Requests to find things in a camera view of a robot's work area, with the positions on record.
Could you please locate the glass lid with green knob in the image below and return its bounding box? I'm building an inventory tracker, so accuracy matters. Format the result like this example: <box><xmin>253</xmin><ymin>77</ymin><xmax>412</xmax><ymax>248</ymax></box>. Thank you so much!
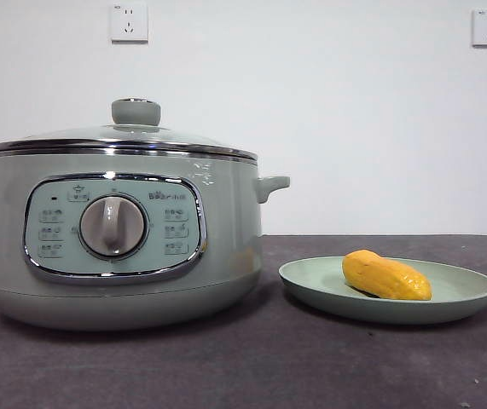
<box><xmin>0</xmin><ymin>97</ymin><xmax>258</xmax><ymax>164</ymax></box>

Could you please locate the pale green electric steamer pot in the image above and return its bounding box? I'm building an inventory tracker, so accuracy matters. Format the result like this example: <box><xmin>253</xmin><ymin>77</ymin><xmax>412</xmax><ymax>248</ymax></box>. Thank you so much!
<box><xmin>0</xmin><ymin>152</ymin><xmax>291</xmax><ymax>332</ymax></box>

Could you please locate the pale green round plate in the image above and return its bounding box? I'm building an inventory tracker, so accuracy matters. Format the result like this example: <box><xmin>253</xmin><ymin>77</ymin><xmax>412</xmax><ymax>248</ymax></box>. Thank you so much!
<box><xmin>278</xmin><ymin>256</ymin><xmax>487</xmax><ymax>325</ymax></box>

